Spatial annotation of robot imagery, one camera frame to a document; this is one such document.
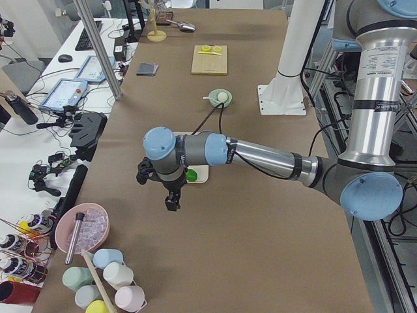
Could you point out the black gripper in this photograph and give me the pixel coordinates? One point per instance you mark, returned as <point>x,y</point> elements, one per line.
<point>171,188</point>

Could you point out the white steamed bun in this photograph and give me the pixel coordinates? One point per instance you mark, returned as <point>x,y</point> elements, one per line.
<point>222,97</point>

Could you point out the pink bowl with ice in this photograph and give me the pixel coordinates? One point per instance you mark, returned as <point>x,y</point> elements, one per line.
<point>94,228</point>

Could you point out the metal tube in bowl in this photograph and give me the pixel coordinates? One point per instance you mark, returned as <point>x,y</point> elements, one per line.
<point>74,239</point>

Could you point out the mint green bowl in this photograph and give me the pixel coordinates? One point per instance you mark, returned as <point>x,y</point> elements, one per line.
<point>213,94</point>

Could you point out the green lime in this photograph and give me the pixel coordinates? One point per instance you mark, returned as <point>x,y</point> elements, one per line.
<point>191,175</point>

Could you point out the beige rabbit serving tray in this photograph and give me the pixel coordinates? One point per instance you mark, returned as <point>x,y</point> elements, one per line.
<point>190,153</point>

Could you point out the blue plastic cup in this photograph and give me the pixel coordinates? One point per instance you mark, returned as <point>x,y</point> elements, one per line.
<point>103,257</point>

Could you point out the white plastic cup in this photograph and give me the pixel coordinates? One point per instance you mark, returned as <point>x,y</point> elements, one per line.
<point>118,275</point>

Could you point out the pink plastic cup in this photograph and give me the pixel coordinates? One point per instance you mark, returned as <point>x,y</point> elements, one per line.
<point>130,298</point>

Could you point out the black folded device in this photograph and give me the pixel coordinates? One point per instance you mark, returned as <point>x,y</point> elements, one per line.
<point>85,133</point>

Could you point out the wooden cup rack stick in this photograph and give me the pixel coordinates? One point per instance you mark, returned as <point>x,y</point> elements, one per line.
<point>98,282</point>

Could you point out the green plastic cup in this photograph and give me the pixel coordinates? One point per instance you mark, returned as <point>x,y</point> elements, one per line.
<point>76,277</point>

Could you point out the grey plastic cup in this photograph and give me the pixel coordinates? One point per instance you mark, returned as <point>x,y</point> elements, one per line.
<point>86,295</point>

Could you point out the yellow plastic cup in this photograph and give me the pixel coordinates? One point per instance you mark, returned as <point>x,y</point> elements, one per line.
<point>97,306</point>

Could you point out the folded grey cloth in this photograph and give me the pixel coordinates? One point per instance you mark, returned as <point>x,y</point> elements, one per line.
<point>147,69</point>

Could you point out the bamboo cutting board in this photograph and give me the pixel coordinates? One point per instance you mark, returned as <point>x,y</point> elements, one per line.
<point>209,64</point>

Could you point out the near teach pendant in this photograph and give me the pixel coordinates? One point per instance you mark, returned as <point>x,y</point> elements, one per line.
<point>66,92</point>

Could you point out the teach pendant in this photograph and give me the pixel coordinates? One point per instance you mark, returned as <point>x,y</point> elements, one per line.
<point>91,70</point>
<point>66,92</point>

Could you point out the yellow plastic knife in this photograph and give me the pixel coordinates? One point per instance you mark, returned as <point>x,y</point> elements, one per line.
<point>209,53</point>

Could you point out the far teach pendant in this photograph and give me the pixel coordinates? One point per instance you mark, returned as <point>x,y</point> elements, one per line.
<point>91,70</point>

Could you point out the wooden mug tree stand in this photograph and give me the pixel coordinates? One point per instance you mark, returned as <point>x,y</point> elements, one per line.
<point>155,35</point>

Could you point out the metal ice scoop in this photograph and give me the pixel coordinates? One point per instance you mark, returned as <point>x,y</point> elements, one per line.
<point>184,26</point>

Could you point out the black computer mouse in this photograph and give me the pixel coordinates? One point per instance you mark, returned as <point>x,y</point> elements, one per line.
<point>65,58</point>

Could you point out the black keyboard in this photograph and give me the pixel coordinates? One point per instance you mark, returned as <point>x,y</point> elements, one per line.
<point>84,42</point>

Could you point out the dark wooden box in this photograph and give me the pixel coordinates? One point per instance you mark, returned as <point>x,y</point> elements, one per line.
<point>163,18</point>

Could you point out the aluminium frame post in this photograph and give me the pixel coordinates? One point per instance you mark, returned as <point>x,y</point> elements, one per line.
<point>87,18</point>

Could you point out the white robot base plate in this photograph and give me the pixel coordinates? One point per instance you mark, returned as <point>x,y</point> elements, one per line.
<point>281,99</point>

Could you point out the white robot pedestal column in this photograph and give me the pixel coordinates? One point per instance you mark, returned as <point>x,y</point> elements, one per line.
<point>304,22</point>

